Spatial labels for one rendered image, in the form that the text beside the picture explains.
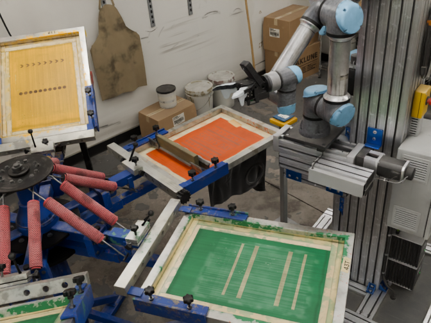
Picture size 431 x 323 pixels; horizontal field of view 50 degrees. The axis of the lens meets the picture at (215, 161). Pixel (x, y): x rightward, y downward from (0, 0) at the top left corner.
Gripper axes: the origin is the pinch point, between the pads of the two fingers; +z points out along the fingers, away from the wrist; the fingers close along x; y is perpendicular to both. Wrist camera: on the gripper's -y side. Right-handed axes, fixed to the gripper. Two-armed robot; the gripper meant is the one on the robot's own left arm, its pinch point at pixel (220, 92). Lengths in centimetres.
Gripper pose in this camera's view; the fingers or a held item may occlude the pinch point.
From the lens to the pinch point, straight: 173.3
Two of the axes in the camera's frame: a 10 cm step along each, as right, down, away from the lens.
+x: -4.7, -3.3, 8.2
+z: -8.7, 3.3, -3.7
